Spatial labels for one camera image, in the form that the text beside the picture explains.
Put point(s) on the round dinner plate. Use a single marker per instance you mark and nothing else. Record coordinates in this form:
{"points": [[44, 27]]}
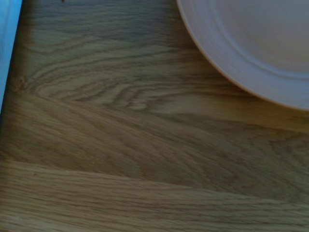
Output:
{"points": [[260, 43]]}

